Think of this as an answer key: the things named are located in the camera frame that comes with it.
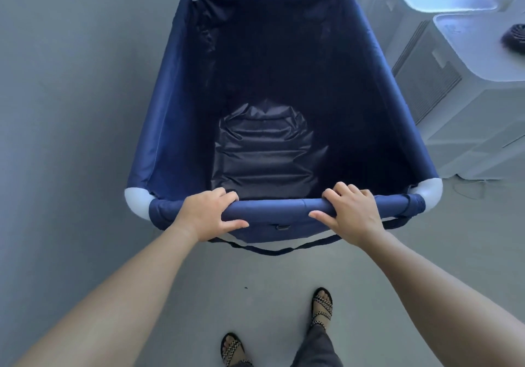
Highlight person's left hand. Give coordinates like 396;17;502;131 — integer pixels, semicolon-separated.
170;187;250;243

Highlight person's right hand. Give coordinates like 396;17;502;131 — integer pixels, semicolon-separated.
308;182;386;249

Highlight navy fabric laundry cart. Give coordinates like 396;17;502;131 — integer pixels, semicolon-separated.
124;0;444;256

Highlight person's right forearm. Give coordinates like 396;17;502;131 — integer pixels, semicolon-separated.
360;229;525;367

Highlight person's left forearm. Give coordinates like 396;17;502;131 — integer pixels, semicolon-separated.
12;223;202;367

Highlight person's grey trousers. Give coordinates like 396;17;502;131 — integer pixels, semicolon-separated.
229;324;343;367

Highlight black woven sandal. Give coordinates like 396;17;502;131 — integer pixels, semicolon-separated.
310;287;334;330
220;333;253;367

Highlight small round black fan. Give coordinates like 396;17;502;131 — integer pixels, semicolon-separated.
501;24;525;55

